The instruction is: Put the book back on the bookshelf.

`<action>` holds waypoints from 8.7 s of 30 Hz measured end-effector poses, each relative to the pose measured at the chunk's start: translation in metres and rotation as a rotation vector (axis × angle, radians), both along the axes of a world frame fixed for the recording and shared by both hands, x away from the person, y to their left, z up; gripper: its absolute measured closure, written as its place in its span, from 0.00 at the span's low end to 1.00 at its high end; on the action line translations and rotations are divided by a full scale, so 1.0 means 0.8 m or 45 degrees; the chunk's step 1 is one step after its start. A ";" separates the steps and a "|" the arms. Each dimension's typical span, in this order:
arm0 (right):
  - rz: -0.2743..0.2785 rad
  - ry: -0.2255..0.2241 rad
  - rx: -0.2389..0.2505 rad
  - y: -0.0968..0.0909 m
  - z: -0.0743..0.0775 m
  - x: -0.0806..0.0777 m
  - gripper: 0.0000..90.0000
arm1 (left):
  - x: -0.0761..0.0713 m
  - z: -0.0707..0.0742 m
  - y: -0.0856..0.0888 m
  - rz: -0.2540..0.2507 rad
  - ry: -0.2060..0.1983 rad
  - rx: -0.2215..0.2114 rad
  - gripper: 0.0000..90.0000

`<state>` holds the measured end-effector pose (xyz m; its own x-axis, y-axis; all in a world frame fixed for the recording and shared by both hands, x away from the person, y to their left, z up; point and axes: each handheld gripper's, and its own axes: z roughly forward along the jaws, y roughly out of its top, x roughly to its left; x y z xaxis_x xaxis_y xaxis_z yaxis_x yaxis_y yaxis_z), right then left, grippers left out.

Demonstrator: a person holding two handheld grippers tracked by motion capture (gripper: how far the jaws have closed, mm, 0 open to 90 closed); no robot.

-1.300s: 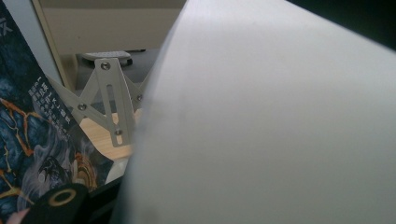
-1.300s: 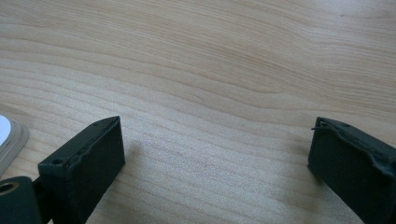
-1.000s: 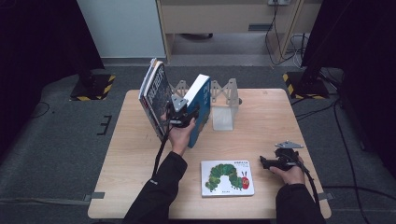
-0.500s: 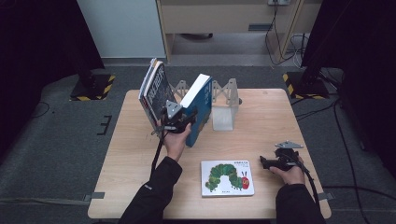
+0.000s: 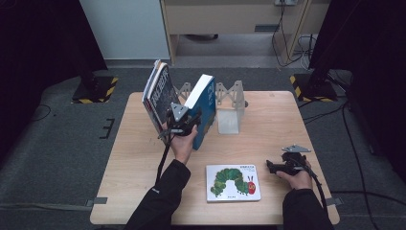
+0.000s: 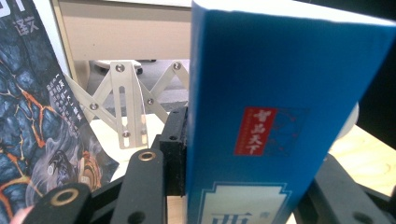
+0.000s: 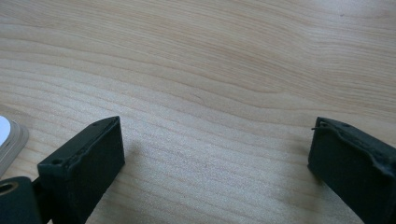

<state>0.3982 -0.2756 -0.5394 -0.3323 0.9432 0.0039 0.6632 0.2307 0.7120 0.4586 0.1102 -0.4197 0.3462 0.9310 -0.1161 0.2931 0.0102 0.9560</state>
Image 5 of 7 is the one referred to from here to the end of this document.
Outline white caterpillar picture book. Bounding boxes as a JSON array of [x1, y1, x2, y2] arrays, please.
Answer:
[[205, 164, 262, 203]]

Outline dark illustrated cover magazine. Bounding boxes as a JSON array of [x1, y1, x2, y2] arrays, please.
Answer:
[[145, 61, 187, 142]]

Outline black curtain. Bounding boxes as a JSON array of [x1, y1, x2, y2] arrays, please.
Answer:
[[0, 0, 108, 161], [307, 0, 406, 175]]

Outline grey tape piece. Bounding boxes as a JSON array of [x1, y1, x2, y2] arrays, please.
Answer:
[[325, 196, 344, 207], [85, 196, 109, 207]]

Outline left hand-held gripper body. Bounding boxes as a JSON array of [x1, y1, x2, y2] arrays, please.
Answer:
[[165, 102, 196, 137]]

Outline person's right hand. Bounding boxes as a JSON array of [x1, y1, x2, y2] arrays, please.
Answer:
[[275, 158, 314, 191]]

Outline white cabinet panel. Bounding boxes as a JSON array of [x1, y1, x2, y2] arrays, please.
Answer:
[[79, 0, 170, 60]]

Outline light wooden desk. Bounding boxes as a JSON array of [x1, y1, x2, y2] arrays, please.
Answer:
[[159, 0, 331, 65]]

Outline thin black floor cable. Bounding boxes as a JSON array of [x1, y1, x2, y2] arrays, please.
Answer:
[[329, 190, 406, 206]]

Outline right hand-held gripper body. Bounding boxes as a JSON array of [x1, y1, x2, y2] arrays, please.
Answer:
[[281, 144, 312, 176]]

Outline black hanging power cable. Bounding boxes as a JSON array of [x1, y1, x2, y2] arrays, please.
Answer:
[[271, 3, 305, 68]]

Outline white cable bundle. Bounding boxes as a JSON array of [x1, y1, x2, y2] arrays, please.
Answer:
[[296, 34, 317, 70]]

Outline left hand-held gripper black cable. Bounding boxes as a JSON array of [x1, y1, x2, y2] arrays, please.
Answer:
[[155, 133, 175, 185]]

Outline hand-held gripper black cable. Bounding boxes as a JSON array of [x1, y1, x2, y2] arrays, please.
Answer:
[[155, 133, 175, 185], [296, 159, 329, 215]]

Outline thick blue book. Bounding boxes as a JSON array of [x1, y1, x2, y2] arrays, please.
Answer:
[[184, 73, 218, 151]]

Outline long black floor cable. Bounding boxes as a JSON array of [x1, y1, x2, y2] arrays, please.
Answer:
[[340, 102, 374, 230]]

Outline grey metal expandable book rack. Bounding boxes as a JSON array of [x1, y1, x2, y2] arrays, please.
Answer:
[[173, 80, 247, 135]]

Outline black stand with striped base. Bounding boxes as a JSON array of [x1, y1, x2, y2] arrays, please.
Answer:
[[71, 58, 119, 104], [289, 47, 339, 104]]

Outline short black floor cable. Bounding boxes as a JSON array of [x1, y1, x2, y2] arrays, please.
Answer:
[[301, 95, 349, 125]]

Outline right hand-held gripper black cable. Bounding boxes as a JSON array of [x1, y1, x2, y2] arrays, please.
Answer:
[[296, 159, 329, 215]]

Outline looped black floor cable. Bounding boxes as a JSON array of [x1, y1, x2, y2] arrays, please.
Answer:
[[28, 103, 53, 124]]

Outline person's left hand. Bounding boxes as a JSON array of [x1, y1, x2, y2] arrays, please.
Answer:
[[160, 123, 199, 166]]

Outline long grey floor strip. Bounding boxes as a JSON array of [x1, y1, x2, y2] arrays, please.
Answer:
[[0, 202, 94, 213]]

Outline red portrait cover magazine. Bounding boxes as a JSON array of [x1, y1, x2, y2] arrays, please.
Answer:
[[141, 58, 167, 135]]

